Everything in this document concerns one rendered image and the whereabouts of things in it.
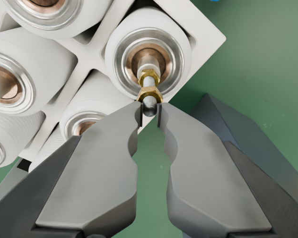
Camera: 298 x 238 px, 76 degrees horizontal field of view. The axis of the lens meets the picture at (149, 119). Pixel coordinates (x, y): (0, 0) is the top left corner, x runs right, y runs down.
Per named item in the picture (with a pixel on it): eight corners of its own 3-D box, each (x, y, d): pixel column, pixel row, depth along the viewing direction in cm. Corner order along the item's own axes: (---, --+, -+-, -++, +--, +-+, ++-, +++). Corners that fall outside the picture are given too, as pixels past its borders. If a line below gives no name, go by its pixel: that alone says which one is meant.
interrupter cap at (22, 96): (-52, 66, 21) (-58, 69, 20) (0, 36, 19) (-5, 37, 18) (3, 120, 24) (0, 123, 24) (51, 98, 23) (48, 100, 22)
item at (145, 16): (184, 34, 36) (211, 64, 20) (148, 71, 39) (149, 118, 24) (146, -9, 32) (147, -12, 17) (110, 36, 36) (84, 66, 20)
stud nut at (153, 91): (153, 111, 15) (154, 116, 14) (134, 103, 15) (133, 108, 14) (165, 89, 14) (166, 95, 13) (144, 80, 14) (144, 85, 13)
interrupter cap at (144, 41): (197, 63, 21) (199, 66, 20) (149, 107, 24) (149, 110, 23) (147, 7, 18) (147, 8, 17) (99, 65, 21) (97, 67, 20)
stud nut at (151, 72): (153, 90, 18) (153, 94, 17) (135, 83, 18) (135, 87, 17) (162, 72, 17) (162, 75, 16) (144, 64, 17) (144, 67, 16)
